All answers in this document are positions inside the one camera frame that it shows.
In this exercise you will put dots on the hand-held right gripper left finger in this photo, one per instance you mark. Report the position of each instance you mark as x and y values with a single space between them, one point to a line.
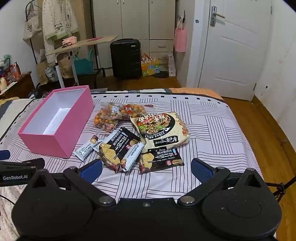
92 169

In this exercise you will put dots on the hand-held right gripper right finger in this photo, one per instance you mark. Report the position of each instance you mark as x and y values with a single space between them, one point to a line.
201 169

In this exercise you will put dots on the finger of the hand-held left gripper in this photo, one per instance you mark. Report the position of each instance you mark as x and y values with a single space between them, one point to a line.
4 154
25 163

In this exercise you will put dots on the white snack bar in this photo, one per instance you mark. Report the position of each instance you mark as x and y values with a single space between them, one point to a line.
132 155
84 149

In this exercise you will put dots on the pink cardboard box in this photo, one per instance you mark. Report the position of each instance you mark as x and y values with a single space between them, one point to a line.
46 143

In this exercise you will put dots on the black cracker packet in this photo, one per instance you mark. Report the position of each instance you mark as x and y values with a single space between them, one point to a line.
159 160
115 148

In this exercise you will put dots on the beige instant noodle packet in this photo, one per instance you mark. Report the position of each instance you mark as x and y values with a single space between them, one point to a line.
164 133

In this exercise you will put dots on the striped bed sheet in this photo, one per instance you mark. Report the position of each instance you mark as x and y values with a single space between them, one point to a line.
212 129

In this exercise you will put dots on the clear coated peanut bag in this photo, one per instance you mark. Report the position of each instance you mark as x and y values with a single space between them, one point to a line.
135 110
104 120

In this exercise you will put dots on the wooden nightstand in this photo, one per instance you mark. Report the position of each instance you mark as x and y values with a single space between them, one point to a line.
19 87

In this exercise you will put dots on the orange blanket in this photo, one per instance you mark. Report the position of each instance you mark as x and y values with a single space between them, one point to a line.
198 92

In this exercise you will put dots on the black tripod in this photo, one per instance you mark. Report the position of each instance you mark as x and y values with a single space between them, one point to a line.
281 187

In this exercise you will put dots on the red printed packet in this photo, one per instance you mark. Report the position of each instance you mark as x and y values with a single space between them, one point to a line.
12 71

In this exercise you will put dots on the brown paper bag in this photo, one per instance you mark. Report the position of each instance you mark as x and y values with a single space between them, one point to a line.
41 71

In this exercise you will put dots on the black round base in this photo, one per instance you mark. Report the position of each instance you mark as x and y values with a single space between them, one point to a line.
160 74

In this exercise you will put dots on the teal shopping bag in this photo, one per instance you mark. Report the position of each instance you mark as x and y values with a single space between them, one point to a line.
83 63

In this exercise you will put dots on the white plastic packet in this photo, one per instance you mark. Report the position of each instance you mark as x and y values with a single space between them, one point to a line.
172 64

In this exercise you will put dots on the black clothes rack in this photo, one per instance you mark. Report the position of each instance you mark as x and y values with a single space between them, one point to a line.
31 46

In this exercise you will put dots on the colourful gift bag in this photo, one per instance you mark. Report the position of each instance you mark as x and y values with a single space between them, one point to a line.
150 67

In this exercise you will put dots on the black suitcase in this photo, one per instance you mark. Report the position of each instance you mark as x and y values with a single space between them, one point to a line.
126 58

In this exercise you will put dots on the white door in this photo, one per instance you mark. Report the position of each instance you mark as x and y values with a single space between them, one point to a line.
235 58

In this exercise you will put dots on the wooden overbed table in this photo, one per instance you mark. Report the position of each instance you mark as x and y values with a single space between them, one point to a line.
92 43

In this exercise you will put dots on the canvas tote bag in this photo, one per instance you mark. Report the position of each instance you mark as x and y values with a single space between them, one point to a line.
32 29

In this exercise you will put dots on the pink pouch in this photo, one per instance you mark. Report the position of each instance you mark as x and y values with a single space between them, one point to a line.
69 41

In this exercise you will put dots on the pink paper bag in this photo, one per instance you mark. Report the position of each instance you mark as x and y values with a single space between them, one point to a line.
180 40

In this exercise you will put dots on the red pen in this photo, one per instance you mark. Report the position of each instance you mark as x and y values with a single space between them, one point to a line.
95 38

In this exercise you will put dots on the white fluffy coat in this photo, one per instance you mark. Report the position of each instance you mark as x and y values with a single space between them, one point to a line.
60 20

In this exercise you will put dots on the white wardrobe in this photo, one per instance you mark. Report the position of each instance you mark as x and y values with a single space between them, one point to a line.
134 18

